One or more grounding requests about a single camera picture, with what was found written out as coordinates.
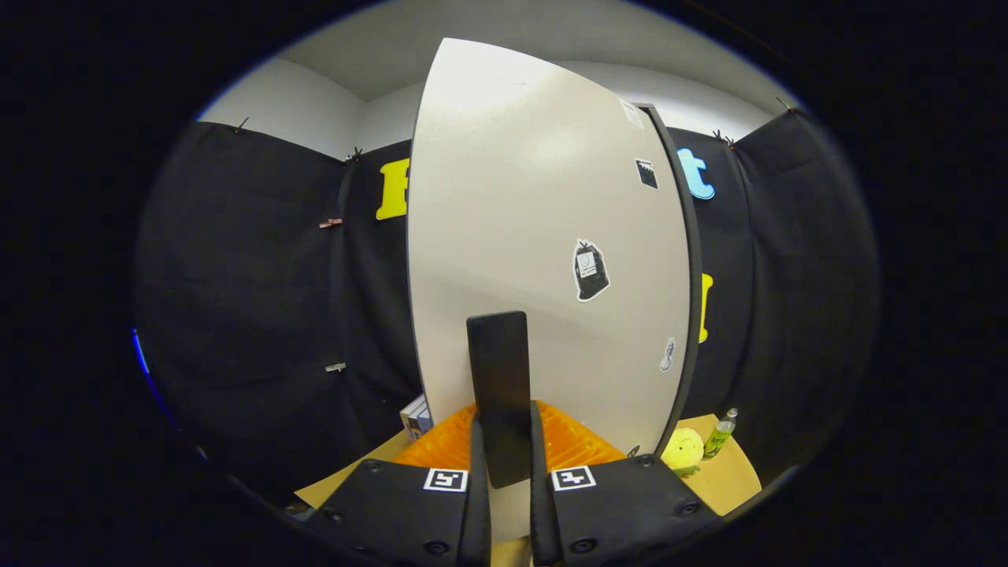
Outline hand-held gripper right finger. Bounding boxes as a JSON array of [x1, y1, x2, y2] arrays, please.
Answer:
[[528, 398, 723, 567]]

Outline black backdrop cloth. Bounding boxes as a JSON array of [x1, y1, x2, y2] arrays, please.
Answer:
[[134, 106, 879, 505]]

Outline grey shoe cabinet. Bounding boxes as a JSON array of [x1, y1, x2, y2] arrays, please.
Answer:
[[636, 101, 706, 461]]

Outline green bottle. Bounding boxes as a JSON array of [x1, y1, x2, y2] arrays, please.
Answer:
[[703, 408, 739, 459]]

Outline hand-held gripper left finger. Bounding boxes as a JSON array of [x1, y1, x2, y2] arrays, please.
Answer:
[[303, 403, 492, 567]]

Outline beige shoe cabinet door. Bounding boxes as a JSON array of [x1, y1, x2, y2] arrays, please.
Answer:
[[405, 37, 695, 544]]

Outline yellow plush toy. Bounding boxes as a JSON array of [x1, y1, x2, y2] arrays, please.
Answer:
[[660, 428, 706, 477]]

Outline black door handle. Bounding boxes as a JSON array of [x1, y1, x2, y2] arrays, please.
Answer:
[[466, 311, 532, 489]]

